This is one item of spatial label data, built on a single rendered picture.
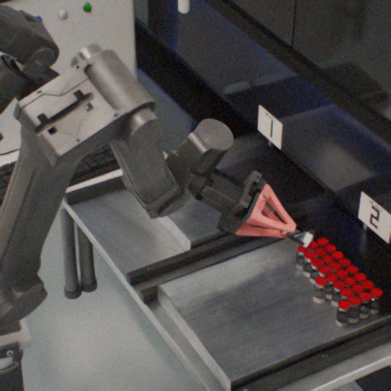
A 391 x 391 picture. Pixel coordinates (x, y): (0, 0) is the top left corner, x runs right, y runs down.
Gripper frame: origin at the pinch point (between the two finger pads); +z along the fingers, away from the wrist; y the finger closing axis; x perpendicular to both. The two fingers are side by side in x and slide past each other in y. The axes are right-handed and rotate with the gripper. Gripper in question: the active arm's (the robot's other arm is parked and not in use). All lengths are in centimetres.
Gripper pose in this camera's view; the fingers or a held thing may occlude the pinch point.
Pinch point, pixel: (286, 228)
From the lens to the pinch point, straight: 153.4
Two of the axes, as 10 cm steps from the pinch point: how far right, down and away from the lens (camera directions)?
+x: 3.7, -7.7, 5.2
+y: 3.4, -4.1, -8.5
